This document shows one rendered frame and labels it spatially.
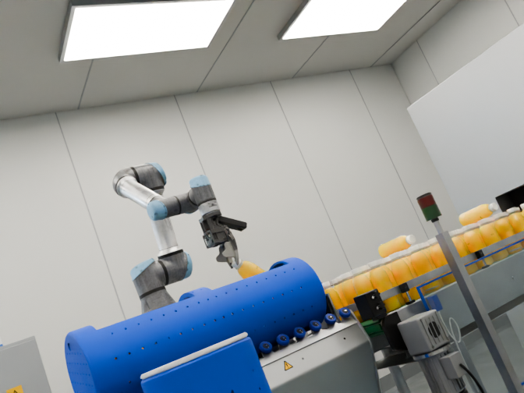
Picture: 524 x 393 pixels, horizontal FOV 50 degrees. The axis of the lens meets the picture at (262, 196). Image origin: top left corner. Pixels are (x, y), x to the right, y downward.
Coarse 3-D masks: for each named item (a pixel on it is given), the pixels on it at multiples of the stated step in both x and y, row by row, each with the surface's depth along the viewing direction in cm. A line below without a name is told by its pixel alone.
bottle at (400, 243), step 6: (390, 240) 261; (396, 240) 255; (402, 240) 253; (384, 246) 261; (390, 246) 258; (396, 246) 255; (402, 246) 253; (408, 246) 253; (384, 252) 262; (390, 252) 259; (396, 252) 257
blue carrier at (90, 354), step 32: (224, 288) 192; (256, 288) 194; (288, 288) 199; (320, 288) 206; (128, 320) 172; (160, 320) 174; (192, 320) 177; (224, 320) 182; (256, 320) 188; (288, 320) 196; (320, 320) 209; (96, 352) 160; (128, 352) 164; (160, 352) 168; (192, 352) 174; (96, 384) 157; (128, 384) 162
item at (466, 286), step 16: (448, 240) 213; (448, 256) 213; (464, 272) 211; (464, 288) 210; (480, 304) 208; (480, 320) 207; (496, 336) 206; (496, 352) 204; (512, 368) 204; (512, 384) 201
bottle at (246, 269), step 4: (244, 260) 208; (240, 264) 206; (244, 264) 206; (248, 264) 206; (252, 264) 207; (256, 264) 209; (236, 268) 207; (240, 268) 206; (244, 268) 206; (248, 268) 206; (252, 268) 206; (256, 268) 207; (260, 268) 209; (240, 272) 206; (244, 272) 206; (248, 272) 205; (252, 272) 206; (256, 272) 206; (260, 272) 207; (244, 276) 206; (248, 276) 206
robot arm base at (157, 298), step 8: (160, 288) 235; (144, 296) 233; (152, 296) 232; (160, 296) 233; (168, 296) 236; (144, 304) 233; (152, 304) 231; (160, 304) 231; (168, 304) 232; (144, 312) 232
